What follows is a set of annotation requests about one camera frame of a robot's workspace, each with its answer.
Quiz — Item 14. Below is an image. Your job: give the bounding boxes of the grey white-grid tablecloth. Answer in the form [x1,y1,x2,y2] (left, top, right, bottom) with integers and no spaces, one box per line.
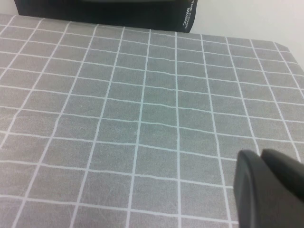
[0,13,304,228]

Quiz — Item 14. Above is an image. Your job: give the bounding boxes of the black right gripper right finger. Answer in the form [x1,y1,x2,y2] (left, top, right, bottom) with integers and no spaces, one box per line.
[260,148,304,197]

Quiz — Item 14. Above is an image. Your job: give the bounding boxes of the black trousers with white print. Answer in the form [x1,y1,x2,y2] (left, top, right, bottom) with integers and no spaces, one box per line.
[14,0,197,33]

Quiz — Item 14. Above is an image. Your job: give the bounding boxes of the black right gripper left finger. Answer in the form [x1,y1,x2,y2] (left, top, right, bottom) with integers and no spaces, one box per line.
[233,149,304,228]

